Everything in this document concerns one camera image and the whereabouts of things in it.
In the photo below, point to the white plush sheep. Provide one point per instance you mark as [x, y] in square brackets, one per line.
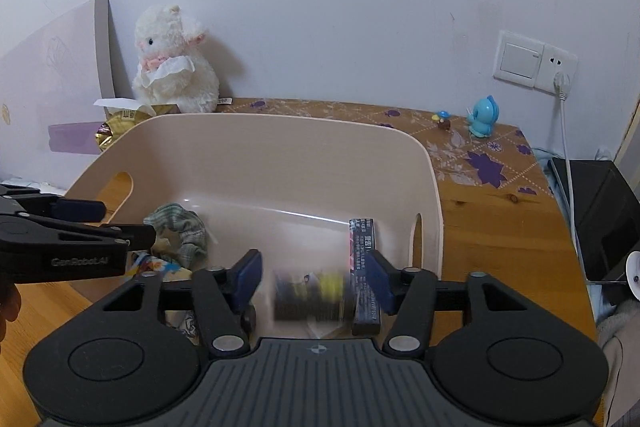
[175, 72]

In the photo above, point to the long black cartoon box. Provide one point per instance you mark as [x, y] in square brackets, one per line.
[362, 252]

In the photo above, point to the white power plug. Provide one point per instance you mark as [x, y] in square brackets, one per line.
[561, 86]

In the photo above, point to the floral table mat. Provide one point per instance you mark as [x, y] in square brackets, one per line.
[480, 162]

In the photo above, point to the blue bird figurine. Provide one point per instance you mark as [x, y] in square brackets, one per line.
[484, 117]

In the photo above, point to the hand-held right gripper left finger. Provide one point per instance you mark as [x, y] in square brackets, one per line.
[250, 273]

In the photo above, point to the black flat device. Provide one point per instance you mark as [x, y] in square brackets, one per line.
[607, 217]

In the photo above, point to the white wall socket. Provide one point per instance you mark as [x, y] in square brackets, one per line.
[562, 59]

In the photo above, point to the white wall switch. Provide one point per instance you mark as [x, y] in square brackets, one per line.
[517, 59]

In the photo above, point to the pink plastic storage bin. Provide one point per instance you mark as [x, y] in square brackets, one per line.
[300, 167]

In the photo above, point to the small mushroom figurine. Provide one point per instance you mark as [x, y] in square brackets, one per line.
[442, 121]

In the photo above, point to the cream packet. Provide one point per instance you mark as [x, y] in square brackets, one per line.
[184, 323]

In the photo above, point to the black box with yellow stars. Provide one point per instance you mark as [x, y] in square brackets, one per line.
[310, 297]

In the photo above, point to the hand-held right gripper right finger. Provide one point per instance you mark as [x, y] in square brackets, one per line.
[380, 281]

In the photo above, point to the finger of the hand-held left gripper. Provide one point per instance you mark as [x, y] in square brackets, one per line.
[80, 210]
[135, 237]

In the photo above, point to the light wooden door frame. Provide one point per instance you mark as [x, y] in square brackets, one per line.
[631, 132]

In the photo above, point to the grey clothing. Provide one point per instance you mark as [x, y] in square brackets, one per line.
[622, 357]

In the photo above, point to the white paper sheet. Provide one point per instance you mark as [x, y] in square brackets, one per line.
[117, 103]

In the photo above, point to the gold snack packet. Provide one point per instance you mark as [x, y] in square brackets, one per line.
[120, 124]

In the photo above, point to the green plaid scrunchie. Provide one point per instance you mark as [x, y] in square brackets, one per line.
[182, 227]

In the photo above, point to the white phone stand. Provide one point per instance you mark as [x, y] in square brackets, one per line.
[634, 274]

